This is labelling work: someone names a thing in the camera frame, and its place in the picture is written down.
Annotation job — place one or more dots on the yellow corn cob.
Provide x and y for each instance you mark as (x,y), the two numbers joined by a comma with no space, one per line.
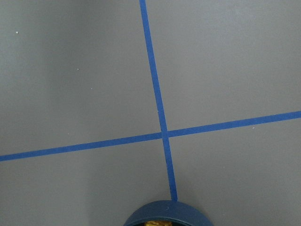
(158,223)

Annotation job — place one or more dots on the blue saucepan with handle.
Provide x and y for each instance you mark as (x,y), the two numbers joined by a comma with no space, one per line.
(178,213)

